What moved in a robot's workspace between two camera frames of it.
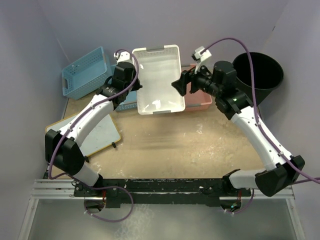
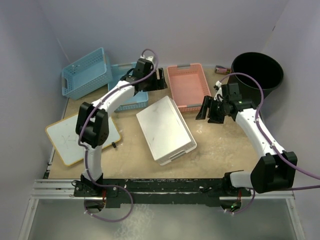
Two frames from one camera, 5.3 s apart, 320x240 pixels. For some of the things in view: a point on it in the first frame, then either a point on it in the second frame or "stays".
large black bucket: (257, 75) stays
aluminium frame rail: (45, 190) stays
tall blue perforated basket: (86, 76) stays
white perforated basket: (158, 67) to (166, 133)
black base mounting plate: (162, 192) stays
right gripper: (187, 77) to (208, 101)
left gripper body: (136, 86) to (152, 83)
